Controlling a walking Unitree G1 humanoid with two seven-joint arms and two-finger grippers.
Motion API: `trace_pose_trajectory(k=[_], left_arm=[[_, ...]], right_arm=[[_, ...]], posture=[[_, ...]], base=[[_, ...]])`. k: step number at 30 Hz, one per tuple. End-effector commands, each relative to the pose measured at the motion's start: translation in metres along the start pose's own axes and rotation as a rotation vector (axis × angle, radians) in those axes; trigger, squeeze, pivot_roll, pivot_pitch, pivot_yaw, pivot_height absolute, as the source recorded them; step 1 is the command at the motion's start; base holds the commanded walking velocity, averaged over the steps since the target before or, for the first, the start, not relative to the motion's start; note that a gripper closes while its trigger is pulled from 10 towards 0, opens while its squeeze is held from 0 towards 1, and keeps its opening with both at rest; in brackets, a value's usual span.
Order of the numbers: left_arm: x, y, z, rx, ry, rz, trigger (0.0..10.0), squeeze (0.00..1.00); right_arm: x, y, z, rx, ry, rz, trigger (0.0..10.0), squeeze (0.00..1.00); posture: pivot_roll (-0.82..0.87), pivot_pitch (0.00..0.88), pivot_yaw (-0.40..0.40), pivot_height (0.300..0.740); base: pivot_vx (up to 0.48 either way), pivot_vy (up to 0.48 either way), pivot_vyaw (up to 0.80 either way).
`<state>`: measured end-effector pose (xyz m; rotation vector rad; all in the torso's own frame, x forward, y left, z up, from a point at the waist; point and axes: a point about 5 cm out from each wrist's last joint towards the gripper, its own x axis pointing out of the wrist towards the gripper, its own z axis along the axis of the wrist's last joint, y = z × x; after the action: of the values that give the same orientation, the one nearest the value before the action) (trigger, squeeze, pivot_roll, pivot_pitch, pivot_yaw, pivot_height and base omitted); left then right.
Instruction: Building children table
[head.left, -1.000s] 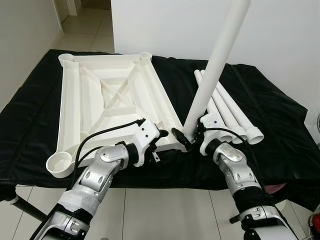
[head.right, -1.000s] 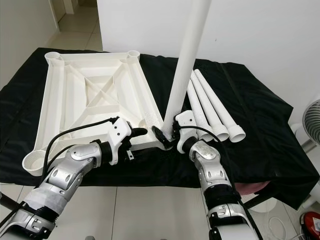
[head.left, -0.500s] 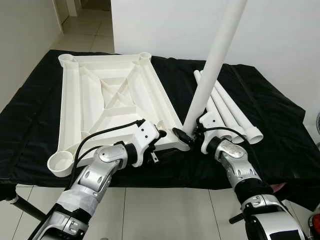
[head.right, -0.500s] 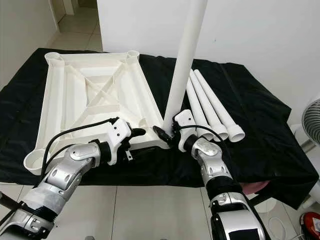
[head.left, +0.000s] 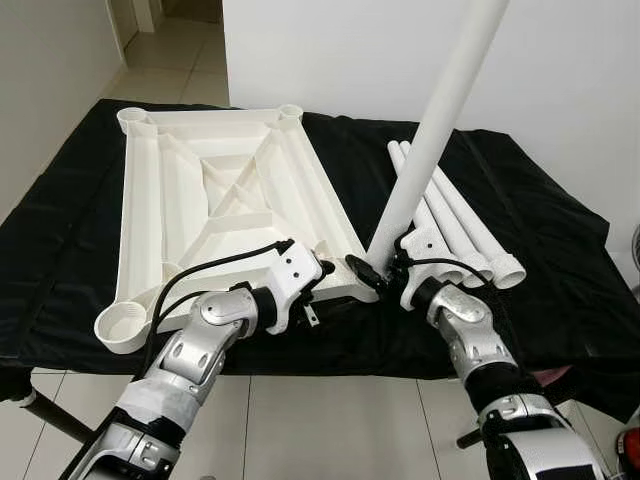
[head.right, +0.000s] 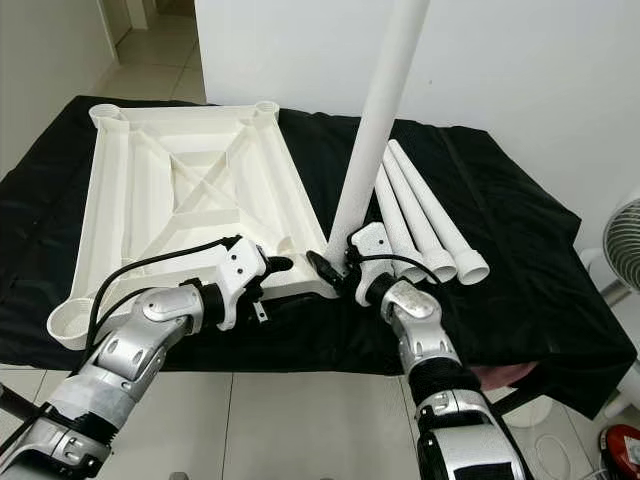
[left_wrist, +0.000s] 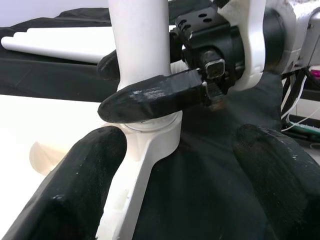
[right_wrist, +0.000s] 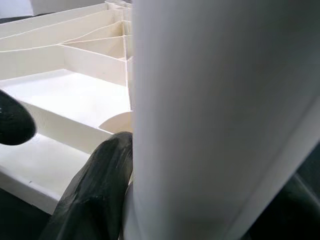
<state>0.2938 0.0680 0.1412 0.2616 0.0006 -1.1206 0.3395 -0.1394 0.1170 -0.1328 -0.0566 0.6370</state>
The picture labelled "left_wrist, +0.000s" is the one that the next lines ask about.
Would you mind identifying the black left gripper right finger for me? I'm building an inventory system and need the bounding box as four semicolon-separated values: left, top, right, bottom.
232;123;320;240

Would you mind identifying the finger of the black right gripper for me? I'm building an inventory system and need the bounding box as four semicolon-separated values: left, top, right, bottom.
96;48;121;81
96;68;209;125

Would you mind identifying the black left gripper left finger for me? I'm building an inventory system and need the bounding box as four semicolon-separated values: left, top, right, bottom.
0;125;126;240

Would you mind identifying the white plastic table top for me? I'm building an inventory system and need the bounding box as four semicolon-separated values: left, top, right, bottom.
0;93;181;240

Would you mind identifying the black table cloth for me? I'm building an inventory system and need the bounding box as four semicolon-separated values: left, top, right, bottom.
0;0;285;240

